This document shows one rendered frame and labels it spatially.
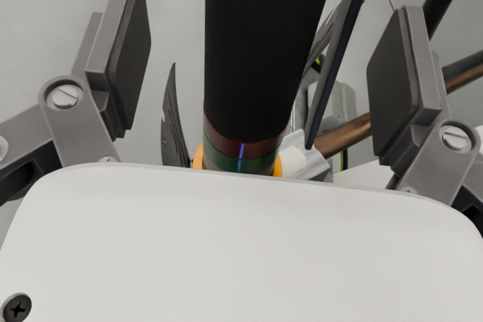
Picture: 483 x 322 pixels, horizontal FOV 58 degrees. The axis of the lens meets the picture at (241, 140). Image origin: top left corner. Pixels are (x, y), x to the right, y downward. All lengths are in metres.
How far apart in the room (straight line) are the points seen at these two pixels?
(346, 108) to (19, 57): 1.96
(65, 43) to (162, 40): 0.50
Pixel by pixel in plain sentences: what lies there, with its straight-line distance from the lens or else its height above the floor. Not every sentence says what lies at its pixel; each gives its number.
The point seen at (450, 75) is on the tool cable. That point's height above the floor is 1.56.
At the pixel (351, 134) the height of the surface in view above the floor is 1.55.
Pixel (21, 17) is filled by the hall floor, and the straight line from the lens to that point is 2.69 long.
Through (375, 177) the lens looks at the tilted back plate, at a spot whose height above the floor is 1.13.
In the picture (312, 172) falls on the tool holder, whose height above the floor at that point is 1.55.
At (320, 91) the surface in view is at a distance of 0.16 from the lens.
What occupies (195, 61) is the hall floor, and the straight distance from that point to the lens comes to 2.32.
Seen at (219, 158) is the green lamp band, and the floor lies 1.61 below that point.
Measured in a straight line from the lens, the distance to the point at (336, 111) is 0.76.
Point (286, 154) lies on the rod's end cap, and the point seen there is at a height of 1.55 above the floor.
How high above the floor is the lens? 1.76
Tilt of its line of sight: 59 degrees down
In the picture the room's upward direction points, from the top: 9 degrees clockwise
